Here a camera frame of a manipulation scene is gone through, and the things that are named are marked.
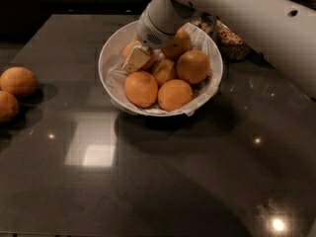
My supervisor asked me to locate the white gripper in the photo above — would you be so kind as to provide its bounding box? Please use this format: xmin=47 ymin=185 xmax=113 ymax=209
xmin=120 ymin=4 xmax=183 ymax=74

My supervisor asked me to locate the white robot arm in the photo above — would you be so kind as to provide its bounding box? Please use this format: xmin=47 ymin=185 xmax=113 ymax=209
xmin=135 ymin=0 xmax=316 ymax=98

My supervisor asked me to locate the glass cereal jar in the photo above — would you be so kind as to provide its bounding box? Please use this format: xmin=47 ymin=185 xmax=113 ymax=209
xmin=192 ymin=13 xmax=217 ymax=40
xmin=216 ymin=20 xmax=252 ymax=62

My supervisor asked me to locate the white paper liner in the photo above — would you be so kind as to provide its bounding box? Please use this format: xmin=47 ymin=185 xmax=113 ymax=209
xmin=106 ymin=23 xmax=220 ymax=118

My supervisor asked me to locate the white bowl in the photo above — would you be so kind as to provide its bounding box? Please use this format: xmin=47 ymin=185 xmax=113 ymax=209
xmin=98 ymin=20 xmax=224 ymax=118

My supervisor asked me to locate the left glass cereal jar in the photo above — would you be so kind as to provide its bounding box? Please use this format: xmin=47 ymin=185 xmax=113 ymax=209
xmin=192 ymin=13 xmax=217 ymax=40

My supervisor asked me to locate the middle glass cereal jar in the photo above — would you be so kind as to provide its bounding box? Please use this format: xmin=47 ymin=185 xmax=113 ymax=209
xmin=216 ymin=20 xmax=252 ymax=62

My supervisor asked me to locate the orange at bowl top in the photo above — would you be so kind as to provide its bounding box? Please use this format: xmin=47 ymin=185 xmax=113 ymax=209
xmin=161 ymin=28 xmax=192 ymax=59

